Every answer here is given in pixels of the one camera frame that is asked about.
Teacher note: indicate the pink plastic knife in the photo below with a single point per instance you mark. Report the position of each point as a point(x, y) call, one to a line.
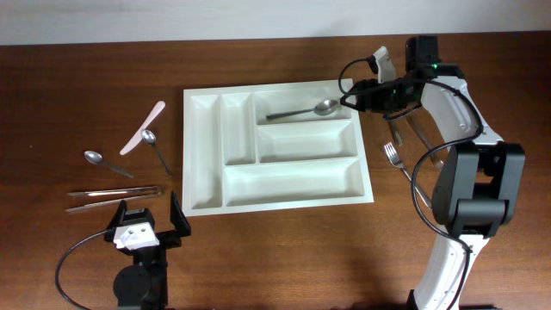
point(137, 137)

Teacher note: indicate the fork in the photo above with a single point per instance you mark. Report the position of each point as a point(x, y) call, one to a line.
point(414, 124)
point(396, 161)

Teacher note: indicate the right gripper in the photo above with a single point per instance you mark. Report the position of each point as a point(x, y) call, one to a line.
point(368, 96)

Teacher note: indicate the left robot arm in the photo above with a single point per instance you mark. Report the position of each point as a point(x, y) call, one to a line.
point(143, 284)

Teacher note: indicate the metal tongs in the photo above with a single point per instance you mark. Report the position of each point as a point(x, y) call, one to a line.
point(108, 197)

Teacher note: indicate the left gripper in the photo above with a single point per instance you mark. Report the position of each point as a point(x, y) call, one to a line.
point(172, 238)

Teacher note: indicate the white plastic cutlery tray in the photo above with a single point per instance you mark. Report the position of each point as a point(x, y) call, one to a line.
point(260, 148)

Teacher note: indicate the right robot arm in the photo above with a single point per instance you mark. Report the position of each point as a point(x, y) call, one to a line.
point(476, 191)

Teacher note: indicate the small teaspoon near knife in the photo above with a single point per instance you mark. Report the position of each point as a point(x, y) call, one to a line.
point(150, 139)

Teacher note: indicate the large spoon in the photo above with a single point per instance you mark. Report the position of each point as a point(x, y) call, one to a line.
point(397, 137)
point(323, 108)

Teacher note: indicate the small teaspoon far left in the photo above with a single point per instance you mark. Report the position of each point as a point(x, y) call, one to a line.
point(97, 159)

